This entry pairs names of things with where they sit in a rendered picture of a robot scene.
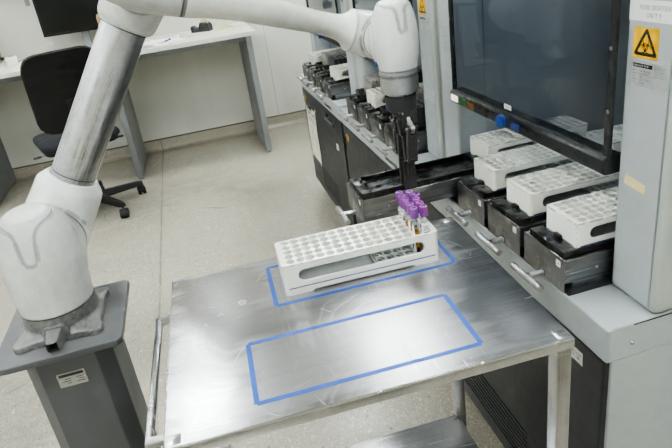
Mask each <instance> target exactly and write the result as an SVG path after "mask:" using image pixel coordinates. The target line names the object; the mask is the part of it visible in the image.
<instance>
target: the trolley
mask: <svg viewBox="0 0 672 448"><path fill-rule="evenodd" d="M429 222H430V223H431V224H432V225H433V226H434V227H435V228H436V229H437V237H438V251H439V260H438V261H435V262H430V263H426V264H422V265H418V266H414V265H413V266H409V267H404V268H400V269H396V270H392V271H388V272H384V273H379V274H375V275H371V276H367V277H363V278H359V279H354V280H350V281H346V282H342V283H338V284H334V285H329V286H325V287H321V288H317V289H314V291H310V292H306V293H302V294H297V295H293V296H287V295H286V293H285V289H284V286H283V282H282V279H281V275H280V271H279V267H278V261H277V257H273V258H269V259H265V260H260V261H256V262H252V263H248V264H243V265H239V266H235V267H230V268H226V269H222V270H217V271H213V272H209V273H204V274H200V275H196V276H191V277H187V278H183V279H178V280H174V281H172V292H171V310H170V315H169V316H165V317H161V318H157V319H156V328H155V339H154V349H153V360H152V371H151V382H150V393H149V403H148V414H147V425H146V436H145V448H157V447H161V446H163V448H217V447H219V448H232V444H231V443H235V442H238V441H242V440H246V439H249V438H253V437H256V436H260V435H263V434H267V433H271V432H274V431H278V430H281V429H285V428H289V427H292V426H296V425H299V424H303V423H307V422H310V421H314V420H317V419H321V418H324V417H328V416H332V415H335V414H339V413H342V412H346V411H350V410H353V409H357V408H360V407H364V406H368V405H371V404H375V403H378V402H382V401H385V400H389V399H393V398H396V397H400V396H403V395H407V394H411V393H414V392H418V391H421V390H425V389H428V388H432V387H436V386H439V385H443V384H446V383H450V382H451V384H452V399H453V414H454V415H453V416H450V417H447V418H443V419H440V420H436V421H433V422H429V423H426V424H422V425H419V426H415V427H412V428H408V429H405V430H401V431H398V432H395V433H391V434H388V435H384V436H381V437H377V438H374V439H370V440H367V441H363V442H360V443H356V444H353V445H350V446H346V447H343V448H478V447H477V445H476V443H475V441H474V440H473V438H472V436H471V435H470V433H469V431H468V430H467V427H466V409H465V391H464V378H468V377H472V376H475V375H479V374H482V373H486V372H489V371H493V370H497V369H500V368H504V367H507V366H511V365H515V364H518V363H522V362H525V361H529V360H533V359H536V358H540V357H543V356H547V355H549V365H548V419H547V448H568V435H569V408H570V382H571V356H572V348H574V344H575V338H574V337H573V336H572V335H571V334H570V333H569V332H568V331H567V330H566V329H565V328H564V327H563V326H562V325H561V324H560V323H559V322H558V321H557V320H556V319H555V318H554V317H553V316H552V315H551V314H550V313H549V312H548V311H547V310H546V309H545V308H544V307H543V306H542V305H541V304H540V303H539V302H538V301H537V300H536V299H535V298H534V297H533V296H532V295H531V294H530V293H529V292H528V291H526V290H525V289H524V288H523V287H522V286H521V285H520V284H519V283H518V282H517V281H516V280H515V279H514V278H513V277H512V276H511V275H510V274H509V273H508V272H507V271H506V270H505V269H504V268H503V267H502V266H501V265H500V264H499V263H498V262H497V261H496V260H495V259H494V258H493V257H492V256H491V255H490V254H489V253H488V252H487V251H486V250H485V249H484V248H483V247H482V246H481V245H480V244H479V243H478V242H477V241H476V240H475V239H474V238H473V237H472V236H470V235H469V234H468V233H467V232H466V231H465V230H464V229H463V228H462V227H461V226H460V225H459V224H458V223H457V222H456V221H455V220H454V219H453V218H452V217H447V218H442V219H438V220H434V221H429ZM165 325H170V329H169V347H168V365H167V383H166V402H165V420H164V434H160V435H157V436H155V426H156V413H157V399H158V385H159V372H160V358H161V344H162V331H163V326H165Z"/></svg>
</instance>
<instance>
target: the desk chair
mask: <svg viewBox="0 0 672 448"><path fill-rule="evenodd" d="M90 50H91V48H90V47H88V46H85V45H79V46H74V47H69V48H64V49H59V50H54V51H49V52H44V53H39V54H34V55H31V56H28V57H26V58H25V59H24V60H23V61H22V63H21V66H20V75H21V78H22V81H23V84H24V87H25V90H26V93H27V96H28V99H29V102H30V105H31V108H32V111H33V114H34V116H35V119H36V122H37V125H38V127H39V128H40V130H42V131H43V132H45V133H42V134H39V135H36V136H35V137H34V138H33V143H34V144H35V145H36V146H37V148H38V149H39V150H40V151H41V152H42V153H43V154H44V155H43V156H39V157H35V158H33V160H36V159H40V158H42V157H45V156H46V157H48V158H52V157H55V155H56V152H57V149H58V146H59V143H60V140H61V137H62V134H63V131H64V128H65V125H66V122H67V119H68V116H69V113H70V110H71V107H72V104H73V101H74V98H75V95H76V92H77V89H78V86H79V83H80V80H81V77H82V74H83V71H84V68H85V65H86V62H87V59H88V56H89V53H90ZM119 133H120V130H119V128H118V127H116V126H114V129H113V132H112V135H111V138H110V141H109V142H111V141H113V140H116V139H117V138H119V137H123V136H124V135H118V134H119ZM98 183H99V185H100V187H101V189H102V192H103V194H102V199H101V202H100V203H104V204H108V205H112V206H115V207H121V208H122V209H119V213H120V217H121V218H125V216H126V217H130V214H129V210H128V208H124V206H126V204H125V203H124V202H123V201H121V200H118V199H116V198H113V197H111V195H114V194H117V193H120V192H123V191H126V190H129V189H132V188H135V187H137V191H138V194H139V195H141V194H142V192H143V193H147V191H146V188H145V186H144V185H143V182H142V180H140V181H134V182H130V183H126V184H122V185H118V186H114V187H110V188H106V189H105V187H104V186H103V183H102V181H101V180H98Z"/></svg>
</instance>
